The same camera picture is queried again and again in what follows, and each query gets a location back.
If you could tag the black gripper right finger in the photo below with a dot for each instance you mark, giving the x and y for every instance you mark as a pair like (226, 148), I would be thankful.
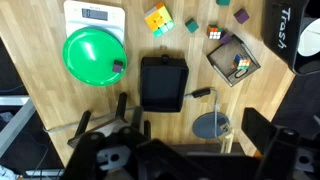
(283, 150)

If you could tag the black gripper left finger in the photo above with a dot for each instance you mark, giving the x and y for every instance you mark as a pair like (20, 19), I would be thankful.
(90, 150)

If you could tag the large pastel Rubik's cube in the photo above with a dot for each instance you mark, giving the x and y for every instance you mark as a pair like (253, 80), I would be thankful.
(159, 20)

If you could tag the purple wooden cube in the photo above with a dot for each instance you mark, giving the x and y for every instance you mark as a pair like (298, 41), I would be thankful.
(117, 66)
(226, 38)
(241, 15)

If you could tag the black open box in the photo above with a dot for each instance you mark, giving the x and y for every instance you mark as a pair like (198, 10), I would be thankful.
(163, 83)

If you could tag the small black-edged Rubik's cube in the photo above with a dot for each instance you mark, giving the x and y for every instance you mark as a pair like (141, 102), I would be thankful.
(214, 32)

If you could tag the teal wooden cube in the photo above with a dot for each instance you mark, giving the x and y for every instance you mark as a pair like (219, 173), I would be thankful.
(222, 1)
(191, 25)

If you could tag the green round plate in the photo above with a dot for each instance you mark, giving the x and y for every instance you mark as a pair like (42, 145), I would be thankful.
(90, 56)

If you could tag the white bag in bin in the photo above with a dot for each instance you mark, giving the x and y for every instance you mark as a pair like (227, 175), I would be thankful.
(310, 40)

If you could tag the black trash bin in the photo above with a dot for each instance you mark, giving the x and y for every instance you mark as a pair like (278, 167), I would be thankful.
(280, 30)

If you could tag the white digital kitchen scale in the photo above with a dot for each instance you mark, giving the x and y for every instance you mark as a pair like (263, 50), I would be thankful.
(95, 15)

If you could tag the grey metal table frame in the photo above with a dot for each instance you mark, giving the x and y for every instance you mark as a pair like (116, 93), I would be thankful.
(16, 121)

